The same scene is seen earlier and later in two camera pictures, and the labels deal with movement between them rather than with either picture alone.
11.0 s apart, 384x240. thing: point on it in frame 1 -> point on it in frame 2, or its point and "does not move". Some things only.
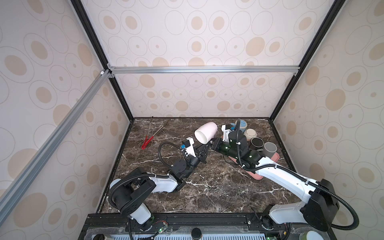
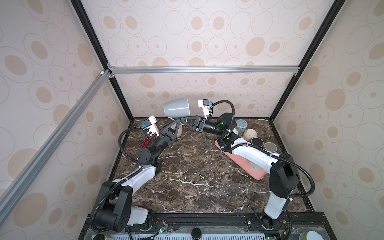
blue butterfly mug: x=243 y=125 does not move
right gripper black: x=216 y=144 -> x=196 y=119
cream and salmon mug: x=249 y=134 does not move
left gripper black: x=203 y=156 -> x=167 y=132
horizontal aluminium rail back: x=278 y=69 does not move
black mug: x=256 y=143 does not move
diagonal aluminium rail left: x=95 y=87 does not move
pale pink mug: x=205 y=133 -> x=180 y=129
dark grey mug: x=269 y=149 does not move
